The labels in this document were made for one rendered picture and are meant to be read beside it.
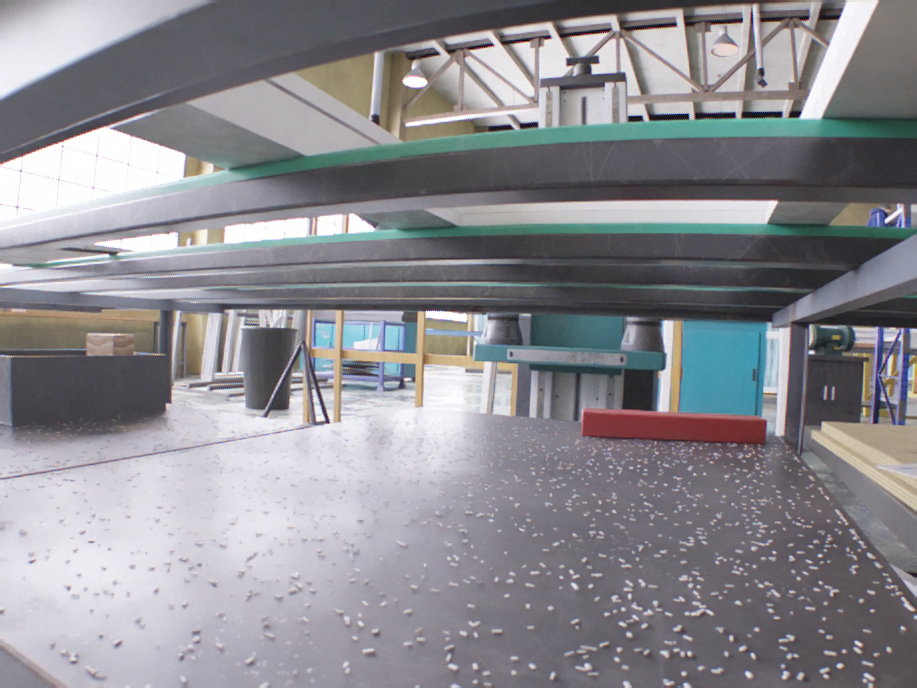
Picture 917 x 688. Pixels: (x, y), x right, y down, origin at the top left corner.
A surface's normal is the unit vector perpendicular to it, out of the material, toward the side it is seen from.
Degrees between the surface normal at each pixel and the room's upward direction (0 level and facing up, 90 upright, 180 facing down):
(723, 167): 90
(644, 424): 90
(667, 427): 90
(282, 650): 0
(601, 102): 90
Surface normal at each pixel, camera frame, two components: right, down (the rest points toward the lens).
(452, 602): 0.04, -1.00
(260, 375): 0.02, 0.10
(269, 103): 0.93, 0.04
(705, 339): -0.39, 0.01
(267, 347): 0.30, 0.11
